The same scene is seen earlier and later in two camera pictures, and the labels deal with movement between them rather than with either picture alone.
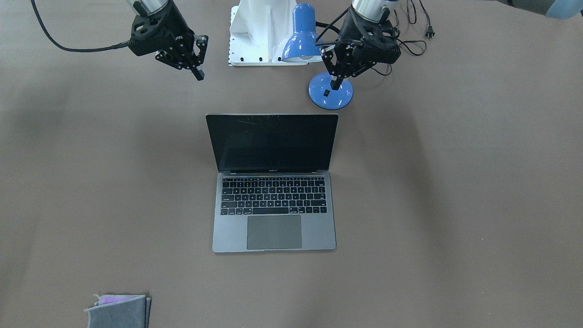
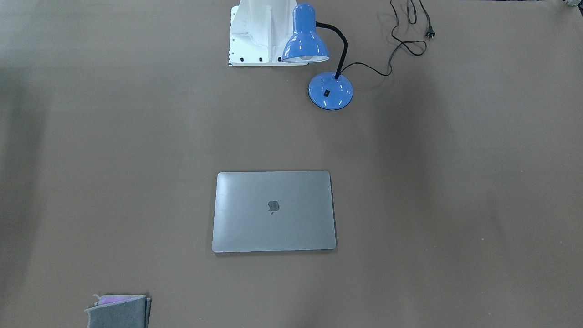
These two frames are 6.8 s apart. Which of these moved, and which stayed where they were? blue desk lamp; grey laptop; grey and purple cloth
Moved: grey laptop
Stayed: blue desk lamp; grey and purple cloth
